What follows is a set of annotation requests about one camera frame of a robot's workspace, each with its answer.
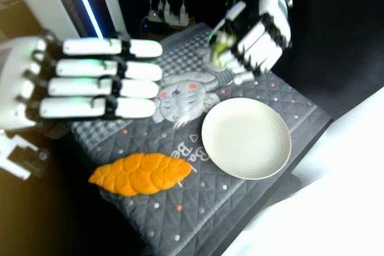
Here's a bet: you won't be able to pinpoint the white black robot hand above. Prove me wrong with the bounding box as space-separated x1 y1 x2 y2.
0 32 164 133
208 0 294 86

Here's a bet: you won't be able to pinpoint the green and white plush toy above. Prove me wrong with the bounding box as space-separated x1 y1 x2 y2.
209 31 238 67

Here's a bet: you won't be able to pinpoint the round white plate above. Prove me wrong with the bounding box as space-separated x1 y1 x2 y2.
201 97 292 181

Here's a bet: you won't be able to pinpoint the glowing white light bar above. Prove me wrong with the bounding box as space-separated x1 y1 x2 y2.
69 0 104 40

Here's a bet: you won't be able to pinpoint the white power strip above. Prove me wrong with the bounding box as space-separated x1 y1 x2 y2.
146 0 190 26

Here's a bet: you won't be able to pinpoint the grey bear print quilt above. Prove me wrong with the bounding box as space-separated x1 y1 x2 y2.
67 22 334 256

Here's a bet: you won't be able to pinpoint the smooth white panel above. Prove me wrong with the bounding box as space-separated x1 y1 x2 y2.
221 86 384 256

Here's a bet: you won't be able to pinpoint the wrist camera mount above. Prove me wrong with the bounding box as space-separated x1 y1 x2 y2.
0 132 50 181

